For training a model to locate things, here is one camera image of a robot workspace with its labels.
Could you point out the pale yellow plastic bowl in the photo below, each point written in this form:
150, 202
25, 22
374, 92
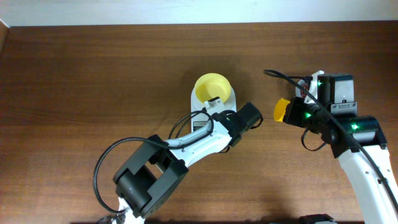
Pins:
212, 85

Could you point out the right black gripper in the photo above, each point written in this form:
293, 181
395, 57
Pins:
291, 109

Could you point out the yellow plastic measuring scoop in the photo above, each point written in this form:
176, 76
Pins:
280, 109

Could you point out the white digital kitchen scale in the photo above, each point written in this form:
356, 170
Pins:
200, 120

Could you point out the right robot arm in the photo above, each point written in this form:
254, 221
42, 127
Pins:
358, 142

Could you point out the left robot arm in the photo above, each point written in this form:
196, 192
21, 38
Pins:
153, 172

